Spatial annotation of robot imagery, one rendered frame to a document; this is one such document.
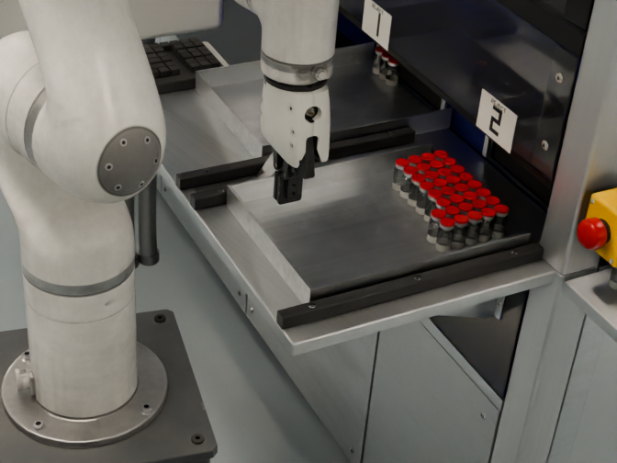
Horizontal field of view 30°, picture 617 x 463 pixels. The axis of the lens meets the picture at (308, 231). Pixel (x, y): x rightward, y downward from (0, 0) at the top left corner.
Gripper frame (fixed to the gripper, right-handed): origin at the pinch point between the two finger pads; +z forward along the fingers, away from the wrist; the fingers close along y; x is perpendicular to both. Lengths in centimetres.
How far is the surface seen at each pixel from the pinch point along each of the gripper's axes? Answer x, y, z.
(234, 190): -1.9, 19.3, 12.7
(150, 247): -18, 98, 80
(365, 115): -33, 36, 15
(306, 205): -11.5, 15.4, 15.1
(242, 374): -32, 74, 103
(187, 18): -23, 89, 19
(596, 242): -33.0, -20.2, 3.7
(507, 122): -35.9, 4.2, 0.2
